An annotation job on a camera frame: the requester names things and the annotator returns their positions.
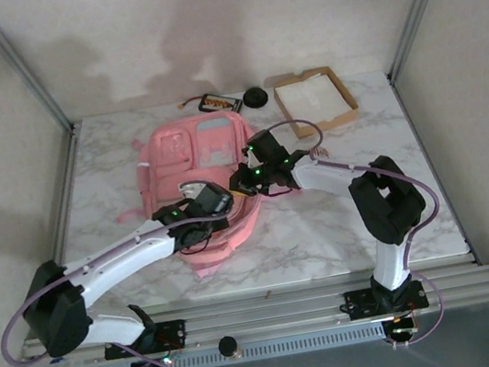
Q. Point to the pink backpack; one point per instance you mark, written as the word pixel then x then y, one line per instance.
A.
pixel 180 156

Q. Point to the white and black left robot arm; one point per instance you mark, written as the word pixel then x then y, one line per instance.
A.
pixel 121 259

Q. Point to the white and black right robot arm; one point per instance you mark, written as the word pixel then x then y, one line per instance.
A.
pixel 322 176

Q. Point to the stars and stripes pouch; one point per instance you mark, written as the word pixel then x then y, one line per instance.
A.
pixel 319 152

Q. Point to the black round cap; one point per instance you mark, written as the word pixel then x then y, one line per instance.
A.
pixel 255 98

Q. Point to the brown cardboard tray box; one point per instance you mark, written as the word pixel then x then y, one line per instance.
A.
pixel 332 121

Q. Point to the white paper sheet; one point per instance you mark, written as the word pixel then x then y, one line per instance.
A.
pixel 312 98

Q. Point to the black knob on brass stem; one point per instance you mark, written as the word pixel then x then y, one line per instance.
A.
pixel 228 346

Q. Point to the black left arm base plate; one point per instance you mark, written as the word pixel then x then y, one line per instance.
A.
pixel 175 332

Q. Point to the aluminium rail frame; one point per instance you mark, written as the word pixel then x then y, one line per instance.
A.
pixel 269 310

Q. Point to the aluminium side rail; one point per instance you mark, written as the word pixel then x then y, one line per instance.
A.
pixel 70 162

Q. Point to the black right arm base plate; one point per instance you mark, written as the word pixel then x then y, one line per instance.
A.
pixel 359 305

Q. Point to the aluminium frame post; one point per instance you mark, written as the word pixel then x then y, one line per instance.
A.
pixel 22 65
pixel 419 2

